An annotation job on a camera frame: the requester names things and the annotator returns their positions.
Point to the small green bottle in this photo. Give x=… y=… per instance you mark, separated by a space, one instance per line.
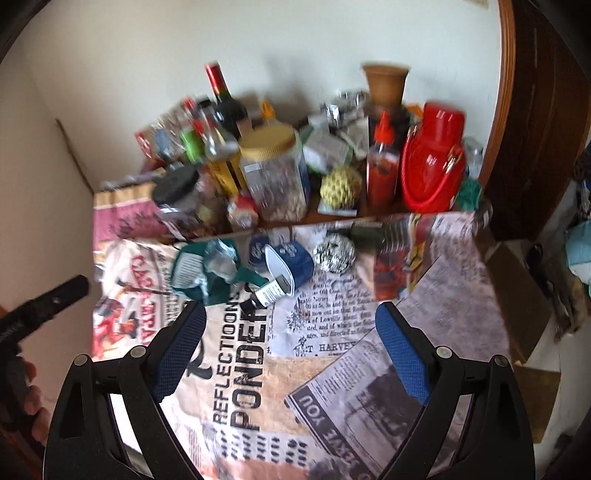
x=193 y=146

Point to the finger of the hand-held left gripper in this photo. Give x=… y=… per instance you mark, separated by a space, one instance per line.
x=46 y=307

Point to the wooden table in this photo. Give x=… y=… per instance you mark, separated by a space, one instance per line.
x=314 y=217

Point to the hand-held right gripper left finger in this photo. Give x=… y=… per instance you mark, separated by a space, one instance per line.
x=182 y=350

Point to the silver foil bags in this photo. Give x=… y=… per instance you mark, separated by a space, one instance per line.
x=344 y=108

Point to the red sauce bottle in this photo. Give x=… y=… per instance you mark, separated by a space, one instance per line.
x=381 y=175

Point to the red wine bottle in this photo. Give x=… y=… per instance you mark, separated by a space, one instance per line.
x=226 y=108

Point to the dark wooden door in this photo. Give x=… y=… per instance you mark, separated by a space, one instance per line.
x=545 y=115

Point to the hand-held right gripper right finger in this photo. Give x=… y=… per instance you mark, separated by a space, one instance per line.
x=406 y=355

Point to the red thermos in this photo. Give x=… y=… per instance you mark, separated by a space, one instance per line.
x=429 y=170

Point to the light blue cloth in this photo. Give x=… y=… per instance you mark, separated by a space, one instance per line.
x=579 y=249

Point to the person's left hand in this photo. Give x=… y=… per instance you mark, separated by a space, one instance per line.
x=33 y=410

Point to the green net bag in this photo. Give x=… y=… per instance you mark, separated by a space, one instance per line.
x=468 y=194

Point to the dark green cylinder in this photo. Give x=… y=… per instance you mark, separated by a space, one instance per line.
x=367 y=236

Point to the foil ball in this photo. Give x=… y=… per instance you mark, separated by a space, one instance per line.
x=334 y=254

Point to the table with newspaper-print cloth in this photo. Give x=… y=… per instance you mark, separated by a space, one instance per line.
x=240 y=369

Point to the black lid jar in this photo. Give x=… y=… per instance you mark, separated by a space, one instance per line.
x=184 y=207

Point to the yellow lid jar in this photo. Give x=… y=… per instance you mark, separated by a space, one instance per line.
x=272 y=184

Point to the red cap bottle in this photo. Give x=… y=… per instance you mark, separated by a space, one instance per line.
x=193 y=117

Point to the clear glass bottle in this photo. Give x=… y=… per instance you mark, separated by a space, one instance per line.
x=217 y=138

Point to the teal packet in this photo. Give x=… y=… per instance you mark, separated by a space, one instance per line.
x=194 y=272

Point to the small white label bottle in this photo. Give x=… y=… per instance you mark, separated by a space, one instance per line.
x=272 y=290

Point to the pink paper sack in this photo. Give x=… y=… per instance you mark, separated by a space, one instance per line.
x=124 y=212

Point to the yellow mesh ball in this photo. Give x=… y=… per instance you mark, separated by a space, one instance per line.
x=341 y=187

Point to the brown clay vase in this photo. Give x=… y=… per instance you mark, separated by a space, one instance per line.
x=385 y=87

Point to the yellow box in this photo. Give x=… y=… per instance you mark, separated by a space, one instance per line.
x=226 y=175

